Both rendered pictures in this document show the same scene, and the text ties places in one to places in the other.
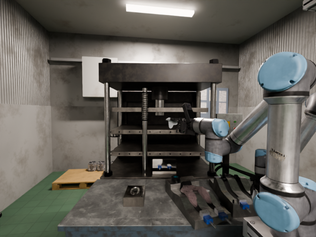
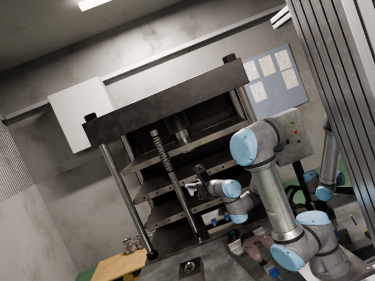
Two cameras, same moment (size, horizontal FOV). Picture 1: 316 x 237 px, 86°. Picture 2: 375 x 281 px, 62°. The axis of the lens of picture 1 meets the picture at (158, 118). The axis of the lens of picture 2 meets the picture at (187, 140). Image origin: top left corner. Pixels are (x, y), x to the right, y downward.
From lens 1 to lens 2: 0.70 m
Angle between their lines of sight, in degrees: 6
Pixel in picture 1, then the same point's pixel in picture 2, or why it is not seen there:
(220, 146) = (240, 206)
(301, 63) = (250, 145)
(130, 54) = (113, 58)
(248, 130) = not seen: hidden behind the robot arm
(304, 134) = (331, 153)
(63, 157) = (85, 248)
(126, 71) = (120, 121)
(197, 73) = (212, 84)
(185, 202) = (248, 261)
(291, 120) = (267, 184)
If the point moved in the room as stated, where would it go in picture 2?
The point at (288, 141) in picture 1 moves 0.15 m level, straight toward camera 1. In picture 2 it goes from (272, 200) to (252, 223)
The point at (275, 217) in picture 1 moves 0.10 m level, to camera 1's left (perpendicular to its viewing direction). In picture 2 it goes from (285, 261) to (259, 271)
